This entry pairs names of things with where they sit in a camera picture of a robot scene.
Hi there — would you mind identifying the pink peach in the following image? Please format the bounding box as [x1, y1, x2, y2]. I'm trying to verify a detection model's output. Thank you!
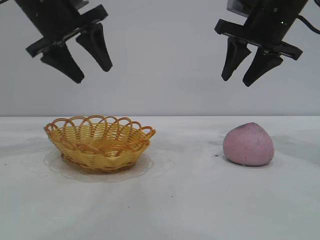
[223, 121, 275, 167]

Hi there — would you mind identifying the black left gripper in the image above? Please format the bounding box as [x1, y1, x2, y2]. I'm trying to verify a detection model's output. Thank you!
[13, 0, 113, 84]

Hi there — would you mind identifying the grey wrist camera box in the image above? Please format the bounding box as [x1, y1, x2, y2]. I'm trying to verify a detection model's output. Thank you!
[73, 0, 90, 11]
[226, 0, 251, 17]

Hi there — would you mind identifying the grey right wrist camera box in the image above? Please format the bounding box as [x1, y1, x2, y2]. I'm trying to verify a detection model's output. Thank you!
[226, 0, 251, 17]

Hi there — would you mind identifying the black cable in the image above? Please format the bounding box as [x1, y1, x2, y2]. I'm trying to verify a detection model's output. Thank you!
[296, 14, 320, 35]

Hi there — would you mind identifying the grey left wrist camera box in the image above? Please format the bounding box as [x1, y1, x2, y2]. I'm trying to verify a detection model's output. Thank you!
[73, 0, 90, 11]

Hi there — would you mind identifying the yellow woven basket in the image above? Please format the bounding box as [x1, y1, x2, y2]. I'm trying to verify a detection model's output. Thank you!
[43, 114, 157, 175]

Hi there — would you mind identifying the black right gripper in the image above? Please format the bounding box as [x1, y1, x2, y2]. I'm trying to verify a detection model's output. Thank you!
[214, 0, 310, 88]

